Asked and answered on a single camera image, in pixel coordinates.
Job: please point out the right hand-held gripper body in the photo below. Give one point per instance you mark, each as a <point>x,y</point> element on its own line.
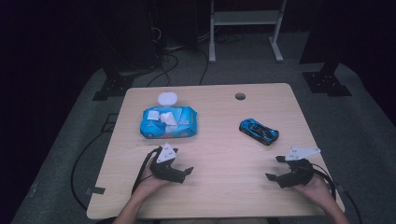
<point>297,177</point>

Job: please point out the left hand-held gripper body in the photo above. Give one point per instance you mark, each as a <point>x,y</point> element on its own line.
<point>166,171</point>

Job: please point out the blue wet wipes pack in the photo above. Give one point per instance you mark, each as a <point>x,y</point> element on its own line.
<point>183,123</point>

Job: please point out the blue toy car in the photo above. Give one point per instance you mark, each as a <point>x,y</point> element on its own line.
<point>259,130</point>

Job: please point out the person's right hand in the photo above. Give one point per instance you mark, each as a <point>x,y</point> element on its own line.
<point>316,191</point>

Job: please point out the person's left hand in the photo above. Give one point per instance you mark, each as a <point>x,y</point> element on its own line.
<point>148,186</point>

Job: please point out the black tape piece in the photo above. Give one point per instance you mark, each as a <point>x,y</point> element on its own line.
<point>340,188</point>
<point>95,190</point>

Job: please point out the black stand base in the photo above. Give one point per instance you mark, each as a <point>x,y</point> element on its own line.
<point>113,87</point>
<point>325,82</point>

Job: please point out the white metal stand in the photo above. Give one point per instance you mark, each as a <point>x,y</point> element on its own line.
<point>246,18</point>

